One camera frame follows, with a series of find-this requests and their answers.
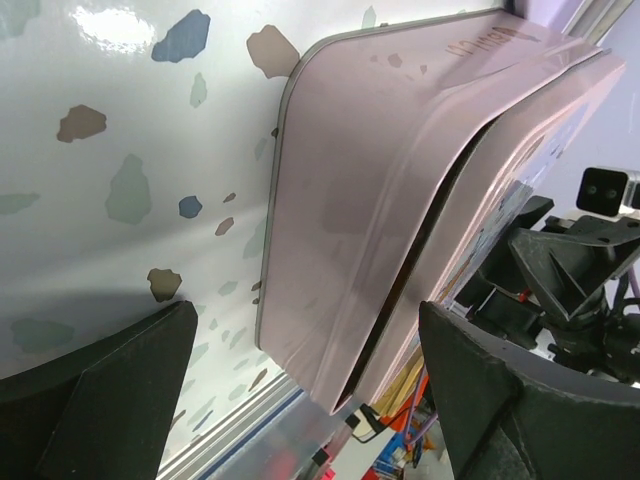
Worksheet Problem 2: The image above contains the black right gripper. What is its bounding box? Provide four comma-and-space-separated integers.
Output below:
455, 196, 639, 385

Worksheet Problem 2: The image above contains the silver tin lid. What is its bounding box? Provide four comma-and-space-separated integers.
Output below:
337, 47, 625, 405

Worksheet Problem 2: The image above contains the square cookie tin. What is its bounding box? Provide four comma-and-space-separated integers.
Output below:
256, 9, 598, 414

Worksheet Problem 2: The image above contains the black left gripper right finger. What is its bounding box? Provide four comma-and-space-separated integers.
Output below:
419, 302, 639, 479

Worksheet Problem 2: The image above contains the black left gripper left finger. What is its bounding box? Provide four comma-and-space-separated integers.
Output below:
1, 301, 196, 480

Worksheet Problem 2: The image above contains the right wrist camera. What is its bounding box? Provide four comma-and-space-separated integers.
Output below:
576, 167, 639, 218

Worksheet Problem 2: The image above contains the aluminium mounting rail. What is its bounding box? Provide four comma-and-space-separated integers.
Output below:
157, 374, 304, 480

